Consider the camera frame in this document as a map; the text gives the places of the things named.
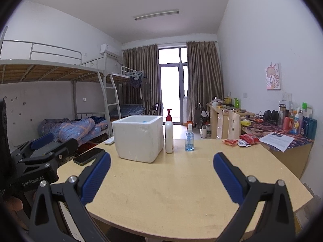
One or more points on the cluster of toiletry bottles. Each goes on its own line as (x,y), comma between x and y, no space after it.
(300,123)

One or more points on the white red snack packet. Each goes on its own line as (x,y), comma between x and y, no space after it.
(243,143)

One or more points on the dark hanging clothes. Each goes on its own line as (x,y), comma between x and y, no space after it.
(135,82)

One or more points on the desk with patterned cover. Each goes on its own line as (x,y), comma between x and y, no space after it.
(297,156)

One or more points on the white metal bunk bed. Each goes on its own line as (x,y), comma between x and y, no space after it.
(37,70)
(126,74)

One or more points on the black headphones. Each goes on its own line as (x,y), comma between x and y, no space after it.
(270,116)

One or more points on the white spray bottle red top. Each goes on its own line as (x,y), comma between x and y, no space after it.
(169,138)

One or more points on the ceiling tube light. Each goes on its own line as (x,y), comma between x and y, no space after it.
(156,15)

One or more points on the clear blue spray bottle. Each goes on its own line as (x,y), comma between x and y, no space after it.
(189,143)

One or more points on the yellow box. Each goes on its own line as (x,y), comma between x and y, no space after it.
(227,100)

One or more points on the white remote control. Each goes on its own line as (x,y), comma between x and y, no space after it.
(109,141)

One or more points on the white foam box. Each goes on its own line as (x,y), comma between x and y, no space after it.
(136,141)

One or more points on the white air conditioner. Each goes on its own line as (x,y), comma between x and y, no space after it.
(109,50)

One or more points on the white flask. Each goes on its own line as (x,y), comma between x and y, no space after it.
(203,132)

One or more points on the wooden desk with drawers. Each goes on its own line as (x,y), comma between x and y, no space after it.
(215,123)

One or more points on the white wall socket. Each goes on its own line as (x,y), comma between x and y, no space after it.
(287,96)

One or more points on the yellow packet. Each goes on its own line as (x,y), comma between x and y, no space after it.
(245,123)

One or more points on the blue orange quilt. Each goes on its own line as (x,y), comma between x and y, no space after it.
(73,128)

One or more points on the black smartphone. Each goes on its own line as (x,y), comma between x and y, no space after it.
(88,156)

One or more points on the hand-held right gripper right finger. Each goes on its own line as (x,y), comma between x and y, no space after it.
(228,179)

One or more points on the white bunk bed ladder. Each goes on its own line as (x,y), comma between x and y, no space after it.
(112,104)

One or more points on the large red snack packet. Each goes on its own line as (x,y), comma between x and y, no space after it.
(249,138)

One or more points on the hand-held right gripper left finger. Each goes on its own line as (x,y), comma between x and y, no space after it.
(97,179)

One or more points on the pink cartoon wall poster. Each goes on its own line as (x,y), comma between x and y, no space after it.
(273,77)

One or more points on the blue checked bedding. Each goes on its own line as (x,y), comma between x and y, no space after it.
(128,111)

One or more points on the brown curtain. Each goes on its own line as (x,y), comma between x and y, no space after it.
(205,80)
(138,68)

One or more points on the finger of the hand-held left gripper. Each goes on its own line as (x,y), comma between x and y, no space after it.
(65,147)
(41,141)

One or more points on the glass balcony door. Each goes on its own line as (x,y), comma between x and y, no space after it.
(171,93)

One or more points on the small red snack packet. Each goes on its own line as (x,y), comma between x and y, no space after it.
(230,142)

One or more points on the wooden chair with smiley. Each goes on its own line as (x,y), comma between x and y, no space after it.
(234,126)

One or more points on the black folding chair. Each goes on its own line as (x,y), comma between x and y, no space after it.
(152,108)

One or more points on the person's left hand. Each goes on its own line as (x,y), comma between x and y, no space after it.
(15,204)

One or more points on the printed paper sheet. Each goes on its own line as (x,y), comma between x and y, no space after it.
(277,141)

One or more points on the green bag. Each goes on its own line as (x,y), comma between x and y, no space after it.
(236,102)

